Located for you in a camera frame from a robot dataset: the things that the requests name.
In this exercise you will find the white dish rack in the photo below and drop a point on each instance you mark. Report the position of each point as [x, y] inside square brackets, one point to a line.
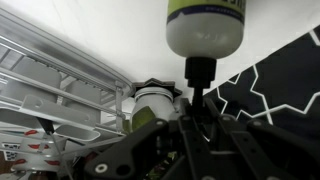
[59, 105]

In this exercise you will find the white jar with black lid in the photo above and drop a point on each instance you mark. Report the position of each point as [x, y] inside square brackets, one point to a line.
[153, 99]

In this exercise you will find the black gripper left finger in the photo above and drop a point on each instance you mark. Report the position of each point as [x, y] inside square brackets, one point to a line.
[133, 157]

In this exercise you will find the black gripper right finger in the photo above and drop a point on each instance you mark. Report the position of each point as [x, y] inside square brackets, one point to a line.
[264, 151]

